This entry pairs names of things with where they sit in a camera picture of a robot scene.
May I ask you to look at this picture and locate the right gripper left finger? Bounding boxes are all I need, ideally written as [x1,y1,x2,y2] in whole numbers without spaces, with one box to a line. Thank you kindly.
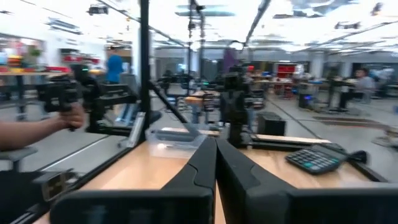
[49,136,218,224]

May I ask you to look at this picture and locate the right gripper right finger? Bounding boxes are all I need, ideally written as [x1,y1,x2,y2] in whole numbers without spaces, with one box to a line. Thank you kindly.
[216,138,398,224]

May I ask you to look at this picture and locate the person's forearm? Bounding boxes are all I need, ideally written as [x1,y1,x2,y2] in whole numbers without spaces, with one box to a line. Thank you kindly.
[0,119,65,152]

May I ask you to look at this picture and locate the clear plastic bin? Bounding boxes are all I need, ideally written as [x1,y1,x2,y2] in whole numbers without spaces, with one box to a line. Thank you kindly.
[145,123,208,160]

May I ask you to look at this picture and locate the black box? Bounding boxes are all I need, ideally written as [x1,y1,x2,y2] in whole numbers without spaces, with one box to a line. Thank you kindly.
[257,111,287,137]

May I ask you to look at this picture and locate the black desk calculator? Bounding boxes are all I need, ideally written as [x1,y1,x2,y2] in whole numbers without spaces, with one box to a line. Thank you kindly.
[284,144,348,176]

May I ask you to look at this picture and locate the wooden stool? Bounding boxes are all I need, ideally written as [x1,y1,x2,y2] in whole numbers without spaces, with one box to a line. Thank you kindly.
[184,95,205,124]

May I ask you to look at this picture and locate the person's hand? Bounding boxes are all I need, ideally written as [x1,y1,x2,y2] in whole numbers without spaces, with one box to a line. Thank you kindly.
[58,102,86,131]

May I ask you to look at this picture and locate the person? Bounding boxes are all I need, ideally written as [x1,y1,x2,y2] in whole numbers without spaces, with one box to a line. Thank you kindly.
[338,67,377,110]
[104,45,124,85]

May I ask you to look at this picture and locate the grey seat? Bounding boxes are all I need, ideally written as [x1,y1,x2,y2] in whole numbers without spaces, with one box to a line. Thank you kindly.
[0,146,39,171]

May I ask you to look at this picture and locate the silver aluminium rail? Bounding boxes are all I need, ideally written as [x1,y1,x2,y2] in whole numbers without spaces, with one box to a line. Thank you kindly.
[30,169,78,203]
[126,111,146,149]

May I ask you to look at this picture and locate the black teleoperation handle arm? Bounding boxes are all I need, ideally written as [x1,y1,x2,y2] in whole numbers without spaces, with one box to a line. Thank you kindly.
[35,63,139,136]

